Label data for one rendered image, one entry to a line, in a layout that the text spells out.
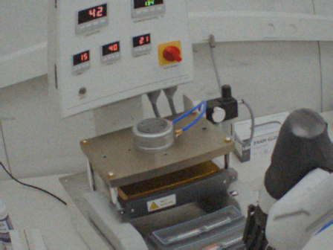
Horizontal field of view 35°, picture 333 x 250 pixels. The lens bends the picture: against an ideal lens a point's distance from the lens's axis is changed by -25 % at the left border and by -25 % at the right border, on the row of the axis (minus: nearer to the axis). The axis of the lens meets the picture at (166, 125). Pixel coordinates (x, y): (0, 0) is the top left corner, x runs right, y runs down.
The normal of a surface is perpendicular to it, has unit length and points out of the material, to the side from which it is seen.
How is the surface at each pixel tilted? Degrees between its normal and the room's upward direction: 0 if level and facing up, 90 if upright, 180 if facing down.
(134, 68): 90
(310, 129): 22
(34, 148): 90
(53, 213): 0
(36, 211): 0
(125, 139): 0
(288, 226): 80
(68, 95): 90
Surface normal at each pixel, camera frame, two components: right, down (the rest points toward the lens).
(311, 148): -0.13, 0.57
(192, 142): -0.07, -0.89
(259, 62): 0.25, 0.43
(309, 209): -0.67, 0.34
